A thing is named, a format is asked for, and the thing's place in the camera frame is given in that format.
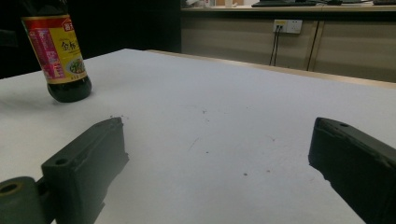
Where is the white wall socket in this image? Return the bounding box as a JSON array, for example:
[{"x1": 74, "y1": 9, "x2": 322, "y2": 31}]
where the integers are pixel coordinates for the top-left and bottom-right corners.
[{"x1": 273, "y1": 19, "x2": 304, "y2": 35}]

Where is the dark sauce bottle yellow label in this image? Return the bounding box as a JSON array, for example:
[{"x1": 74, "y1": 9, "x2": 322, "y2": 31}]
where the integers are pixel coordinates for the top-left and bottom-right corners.
[{"x1": 19, "y1": 0, "x2": 93, "y2": 104}]

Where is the wooden desk with panels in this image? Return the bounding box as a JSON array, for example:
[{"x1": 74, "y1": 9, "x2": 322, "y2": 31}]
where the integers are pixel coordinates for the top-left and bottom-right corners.
[{"x1": 180, "y1": 3, "x2": 396, "y2": 84}]

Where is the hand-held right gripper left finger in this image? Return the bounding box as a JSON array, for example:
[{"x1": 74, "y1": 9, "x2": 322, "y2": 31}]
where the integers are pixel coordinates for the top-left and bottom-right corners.
[{"x1": 41, "y1": 117, "x2": 130, "y2": 224}]

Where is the black cable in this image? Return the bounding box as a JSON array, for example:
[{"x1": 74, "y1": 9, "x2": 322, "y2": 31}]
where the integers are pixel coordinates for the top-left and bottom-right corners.
[
  {"x1": 273, "y1": 26, "x2": 282, "y2": 67},
  {"x1": 268, "y1": 25, "x2": 279, "y2": 66}
]

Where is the black keyboard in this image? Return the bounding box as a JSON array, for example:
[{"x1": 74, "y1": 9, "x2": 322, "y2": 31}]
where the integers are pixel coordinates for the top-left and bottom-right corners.
[{"x1": 250, "y1": 0, "x2": 318, "y2": 8}]

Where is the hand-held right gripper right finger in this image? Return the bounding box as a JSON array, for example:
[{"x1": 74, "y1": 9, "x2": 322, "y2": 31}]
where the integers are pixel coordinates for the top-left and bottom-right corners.
[{"x1": 307, "y1": 117, "x2": 396, "y2": 224}]

